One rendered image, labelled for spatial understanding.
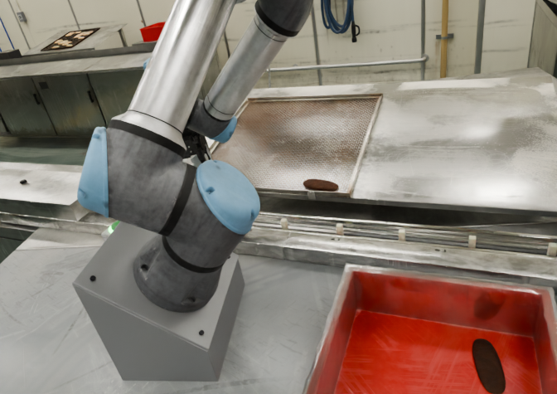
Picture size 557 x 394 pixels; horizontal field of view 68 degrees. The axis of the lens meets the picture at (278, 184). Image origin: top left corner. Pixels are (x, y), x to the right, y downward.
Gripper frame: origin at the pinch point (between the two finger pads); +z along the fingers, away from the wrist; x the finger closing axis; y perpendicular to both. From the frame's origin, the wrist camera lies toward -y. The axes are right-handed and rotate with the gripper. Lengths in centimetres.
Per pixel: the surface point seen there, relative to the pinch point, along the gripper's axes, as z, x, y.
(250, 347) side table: 1, 57, -10
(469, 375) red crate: 2, 68, -45
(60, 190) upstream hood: -3.1, -4.0, 47.2
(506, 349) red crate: 3, 65, -52
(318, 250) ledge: 1.6, 36.8, -25.7
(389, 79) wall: 146, -309, -129
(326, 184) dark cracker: 1.4, 15.7, -30.9
